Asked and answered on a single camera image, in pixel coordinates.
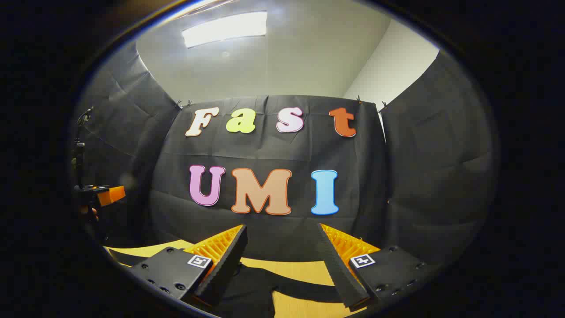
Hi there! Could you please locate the black backdrop cloth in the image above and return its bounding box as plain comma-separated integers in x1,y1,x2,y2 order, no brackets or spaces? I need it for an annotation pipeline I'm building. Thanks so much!
73,42,499,268

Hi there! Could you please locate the black garment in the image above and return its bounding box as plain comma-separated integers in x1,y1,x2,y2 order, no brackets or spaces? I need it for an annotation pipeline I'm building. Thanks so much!
109,247,351,318

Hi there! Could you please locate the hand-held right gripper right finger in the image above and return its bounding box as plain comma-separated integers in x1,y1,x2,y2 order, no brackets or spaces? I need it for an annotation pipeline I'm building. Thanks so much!
318,223,438,310

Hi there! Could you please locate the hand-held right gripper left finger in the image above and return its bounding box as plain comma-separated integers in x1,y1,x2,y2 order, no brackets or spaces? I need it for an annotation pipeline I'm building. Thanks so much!
129,223,249,308

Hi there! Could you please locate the black stand pole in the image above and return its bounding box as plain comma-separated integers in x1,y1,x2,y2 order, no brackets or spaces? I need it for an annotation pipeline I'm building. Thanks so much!
71,106,95,188

